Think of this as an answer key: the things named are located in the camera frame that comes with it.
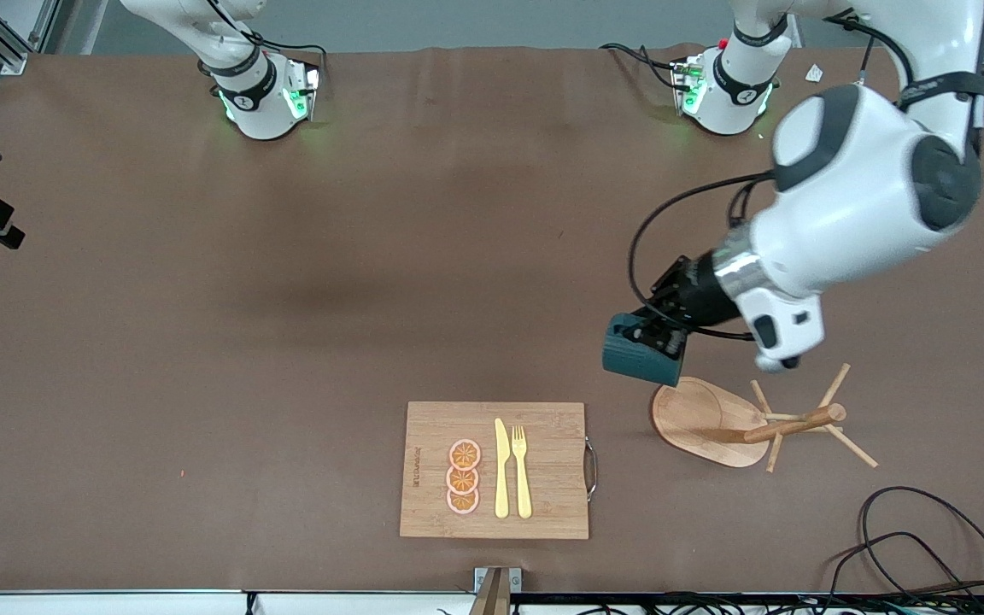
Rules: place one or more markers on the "bamboo cutting board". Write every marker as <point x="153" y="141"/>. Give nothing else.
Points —
<point x="552" y="461"/>

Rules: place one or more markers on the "white paper scrap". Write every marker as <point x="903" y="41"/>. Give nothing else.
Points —
<point x="815" y="73"/>

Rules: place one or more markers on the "yellow plastic fork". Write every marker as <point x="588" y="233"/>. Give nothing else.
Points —
<point x="523" y="478"/>

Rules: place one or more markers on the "yellow plastic knife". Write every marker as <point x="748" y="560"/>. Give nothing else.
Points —
<point x="501" y="470"/>

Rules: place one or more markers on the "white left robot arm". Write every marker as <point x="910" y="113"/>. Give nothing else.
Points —
<point x="859" y="196"/>

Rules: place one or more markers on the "wooden cup rack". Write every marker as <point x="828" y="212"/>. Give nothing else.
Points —
<point x="697" y="418"/>

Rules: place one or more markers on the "dark teal cup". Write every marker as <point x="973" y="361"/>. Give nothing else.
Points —
<point x="633" y="359"/>

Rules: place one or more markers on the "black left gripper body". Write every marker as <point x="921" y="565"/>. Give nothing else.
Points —
<point x="700" y="295"/>

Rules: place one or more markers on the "metal mount bracket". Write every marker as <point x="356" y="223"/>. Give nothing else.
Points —
<point x="497" y="585"/>

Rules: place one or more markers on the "orange slice toy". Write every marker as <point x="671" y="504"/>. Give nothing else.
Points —
<point x="465" y="454"/>

